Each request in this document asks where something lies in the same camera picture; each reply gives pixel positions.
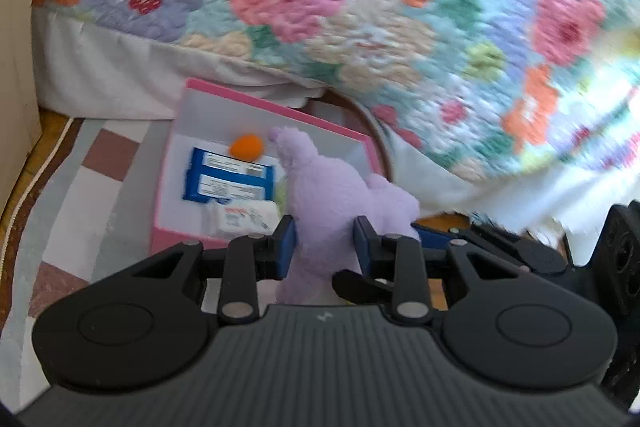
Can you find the white tissue packet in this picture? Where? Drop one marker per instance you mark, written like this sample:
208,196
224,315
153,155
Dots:
240,217

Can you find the blue wet wipes packet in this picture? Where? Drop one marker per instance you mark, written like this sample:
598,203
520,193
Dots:
225,179

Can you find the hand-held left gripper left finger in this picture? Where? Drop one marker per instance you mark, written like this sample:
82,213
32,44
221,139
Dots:
286,247

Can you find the floral quilted blanket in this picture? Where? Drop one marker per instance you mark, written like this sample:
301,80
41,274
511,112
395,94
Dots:
400,32

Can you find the round brown wooden hoop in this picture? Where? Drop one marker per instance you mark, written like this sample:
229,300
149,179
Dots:
382,142

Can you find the checkered rug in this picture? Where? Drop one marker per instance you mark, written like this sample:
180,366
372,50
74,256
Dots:
100,207

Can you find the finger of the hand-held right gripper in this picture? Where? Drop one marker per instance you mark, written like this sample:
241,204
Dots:
525,252
360,287

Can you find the orange ball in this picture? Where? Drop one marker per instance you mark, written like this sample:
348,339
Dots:
246,147

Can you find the pink cardboard box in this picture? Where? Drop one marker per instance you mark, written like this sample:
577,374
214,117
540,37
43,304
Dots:
200,112

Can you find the light green item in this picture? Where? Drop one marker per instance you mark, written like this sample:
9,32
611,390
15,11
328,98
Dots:
281,198

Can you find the purple plush toy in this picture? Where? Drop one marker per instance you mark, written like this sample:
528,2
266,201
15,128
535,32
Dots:
330,197

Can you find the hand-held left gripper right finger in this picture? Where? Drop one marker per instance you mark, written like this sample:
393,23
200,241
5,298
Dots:
361,249

